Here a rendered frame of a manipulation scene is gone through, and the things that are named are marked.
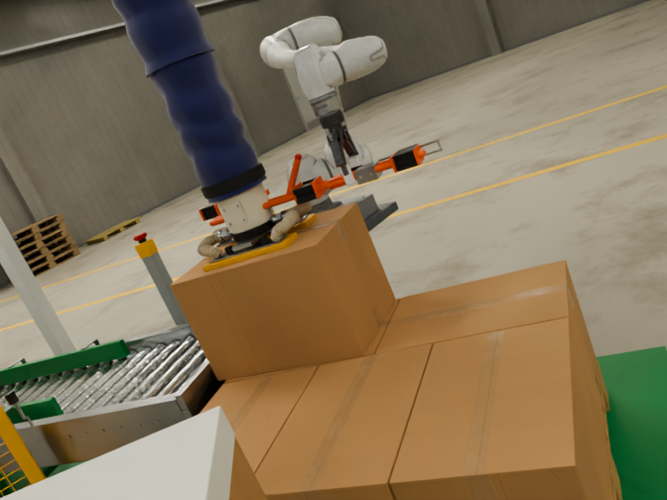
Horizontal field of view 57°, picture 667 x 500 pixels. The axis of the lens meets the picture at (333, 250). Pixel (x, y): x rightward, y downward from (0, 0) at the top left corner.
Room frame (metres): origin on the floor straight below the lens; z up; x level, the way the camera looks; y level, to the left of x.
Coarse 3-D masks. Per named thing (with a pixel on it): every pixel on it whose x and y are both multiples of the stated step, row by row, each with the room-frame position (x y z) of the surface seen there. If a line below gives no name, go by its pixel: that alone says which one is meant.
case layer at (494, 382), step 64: (384, 320) 2.01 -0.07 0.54; (448, 320) 1.81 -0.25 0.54; (512, 320) 1.64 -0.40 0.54; (576, 320) 1.67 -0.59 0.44; (256, 384) 1.93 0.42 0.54; (320, 384) 1.74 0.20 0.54; (384, 384) 1.58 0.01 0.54; (448, 384) 1.45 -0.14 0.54; (512, 384) 1.33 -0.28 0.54; (576, 384) 1.30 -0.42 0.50; (256, 448) 1.53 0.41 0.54; (320, 448) 1.40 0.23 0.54; (384, 448) 1.29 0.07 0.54; (448, 448) 1.20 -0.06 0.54; (512, 448) 1.11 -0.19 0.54; (576, 448) 1.05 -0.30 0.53
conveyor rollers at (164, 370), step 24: (120, 360) 2.78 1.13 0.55; (144, 360) 2.65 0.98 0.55; (168, 360) 2.52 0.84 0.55; (192, 360) 2.39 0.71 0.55; (24, 384) 3.09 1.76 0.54; (48, 384) 2.90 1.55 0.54; (72, 384) 2.72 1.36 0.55; (96, 384) 2.60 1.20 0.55; (120, 384) 2.48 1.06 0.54; (144, 384) 2.36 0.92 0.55; (168, 384) 2.24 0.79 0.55; (72, 408) 2.45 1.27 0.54
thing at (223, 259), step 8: (264, 240) 1.99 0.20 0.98; (272, 240) 2.00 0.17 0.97; (280, 240) 1.95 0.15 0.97; (288, 240) 1.94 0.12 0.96; (224, 248) 2.07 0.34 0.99; (248, 248) 2.03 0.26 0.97; (256, 248) 1.98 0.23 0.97; (264, 248) 1.95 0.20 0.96; (272, 248) 1.94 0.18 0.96; (280, 248) 1.93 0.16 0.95; (224, 256) 2.06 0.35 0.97; (232, 256) 2.02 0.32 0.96; (240, 256) 1.99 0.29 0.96; (248, 256) 1.98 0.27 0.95; (256, 256) 1.97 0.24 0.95; (208, 264) 2.06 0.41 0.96; (216, 264) 2.04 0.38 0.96; (224, 264) 2.02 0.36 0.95
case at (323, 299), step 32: (320, 224) 2.04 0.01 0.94; (352, 224) 2.06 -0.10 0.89; (288, 256) 1.85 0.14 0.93; (320, 256) 1.81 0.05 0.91; (352, 256) 1.98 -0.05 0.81; (192, 288) 2.04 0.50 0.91; (224, 288) 1.98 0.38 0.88; (256, 288) 1.93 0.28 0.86; (288, 288) 1.88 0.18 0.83; (320, 288) 1.83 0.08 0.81; (352, 288) 1.90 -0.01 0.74; (384, 288) 2.11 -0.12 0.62; (192, 320) 2.07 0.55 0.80; (224, 320) 2.01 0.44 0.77; (256, 320) 1.96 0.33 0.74; (288, 320) 1.90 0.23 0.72; (320, 320) 1.85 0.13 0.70; (352, 320) 1.82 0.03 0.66; (224, 352) 2.04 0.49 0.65; (256, 352) 1.98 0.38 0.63; (288, 352) 1.93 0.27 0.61; (320, 352) 1.87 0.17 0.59; (352, 352) 1.82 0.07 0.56
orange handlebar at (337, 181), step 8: (424, 152) 1.83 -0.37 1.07; (376, 168) 1.87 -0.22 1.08; (384, 168) 1.86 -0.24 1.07; (336, 176) 1.97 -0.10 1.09; (328, 184) 1.95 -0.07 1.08; (336, 184) 1.93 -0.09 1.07; (344, 184) 1.93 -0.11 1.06; (272, 200) 2.04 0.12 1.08; (280, 200) 2.03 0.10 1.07; (288, 200) 2.02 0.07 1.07; (264, 208) 2.06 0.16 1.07; (216, 216) 2.20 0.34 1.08; (216, 224) 2.15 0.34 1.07
